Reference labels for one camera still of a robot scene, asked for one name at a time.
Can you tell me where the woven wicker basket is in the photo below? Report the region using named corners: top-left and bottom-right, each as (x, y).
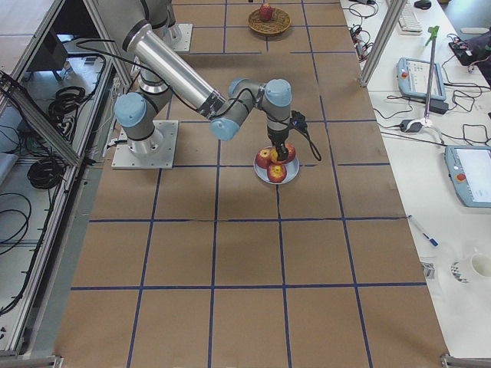
top-left (247, 8), bottom-right (291, 37)

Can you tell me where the light blue plate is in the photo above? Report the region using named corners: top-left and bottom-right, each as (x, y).
top-left (254, 143), bottom-right (300, 184)

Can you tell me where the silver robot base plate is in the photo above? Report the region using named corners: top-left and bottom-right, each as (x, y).
top-left (112, 120), bottom-right (179, 169)

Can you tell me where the black power adapter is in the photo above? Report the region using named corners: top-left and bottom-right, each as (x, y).
top-left (429, 99), bottom-right (449, 115)

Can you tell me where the grey rod with green clip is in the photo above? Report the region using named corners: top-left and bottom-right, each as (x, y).
top-left (423, 25), bottom-right (440, 128)

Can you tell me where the white mug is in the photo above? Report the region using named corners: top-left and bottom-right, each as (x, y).
top-left (450, 253), bottom-right (490, 284)

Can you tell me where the red apple front of plate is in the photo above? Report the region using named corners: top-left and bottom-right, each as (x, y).
top-left (266, 163), bottom-right (287, 183)

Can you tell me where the blue teach pendant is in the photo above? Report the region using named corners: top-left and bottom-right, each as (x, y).
top-left (444, 145), bottom-right (490, 209)
top-left (397, 57), bottom-right (447, 101)

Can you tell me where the white blue pen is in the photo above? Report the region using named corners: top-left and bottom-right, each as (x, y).
top-left (407, 215), bottom-right (439, 247)

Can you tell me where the dark red apple in basket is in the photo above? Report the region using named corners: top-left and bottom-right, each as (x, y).
top-left (259, 3), bottom-right (274, 22)

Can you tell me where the black computer mouse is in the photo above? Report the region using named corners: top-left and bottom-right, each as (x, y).
top-left (414, 0), bottom-right (432, 10)

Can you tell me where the black cable on shelf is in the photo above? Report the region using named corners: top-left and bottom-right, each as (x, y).
top-left (48, 86), bottom-right (87, 122)

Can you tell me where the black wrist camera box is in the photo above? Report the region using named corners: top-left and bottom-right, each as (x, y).
top-left (290, 110), bottom-right (308, 131)

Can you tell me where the blue teach pendant near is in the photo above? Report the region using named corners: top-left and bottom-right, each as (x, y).
top-left (444, 145), bottom-right (490, 209)

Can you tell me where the white keyboard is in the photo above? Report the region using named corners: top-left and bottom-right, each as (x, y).
top-left (398, 7), bottom-right (423, 35)

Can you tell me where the coiled black cable bundle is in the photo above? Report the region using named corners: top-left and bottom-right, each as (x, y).
top-left (27, 159), bottom-right (68, 191)

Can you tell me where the aluminium frame rail left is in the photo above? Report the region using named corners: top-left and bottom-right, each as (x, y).
top-left (1, 71), bottom-right (81, 167)

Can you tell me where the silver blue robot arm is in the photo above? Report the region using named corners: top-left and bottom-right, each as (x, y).
top-left (101, 1), bottom-right (292, 160)
top-left (140, 0), bottom-right (182, 43)

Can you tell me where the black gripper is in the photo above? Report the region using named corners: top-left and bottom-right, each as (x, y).
top-left (267, 121), bottom-right (289, 161)

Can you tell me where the aluminium frame post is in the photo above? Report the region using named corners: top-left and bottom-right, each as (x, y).
top-left (358, 0), bottom-right (405, 87)

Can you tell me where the red yellow apple on plate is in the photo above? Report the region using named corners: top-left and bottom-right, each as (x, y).
top-left (285, 143), bottom-right (296, 163)

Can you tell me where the blue teach pendant far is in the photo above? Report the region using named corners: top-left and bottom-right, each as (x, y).
top-left (397, 57), bottom-right (447, 101)

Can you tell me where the pink red carried apple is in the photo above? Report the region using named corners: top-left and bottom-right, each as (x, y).
top-left (269, 148), bottom-right (282, 164)

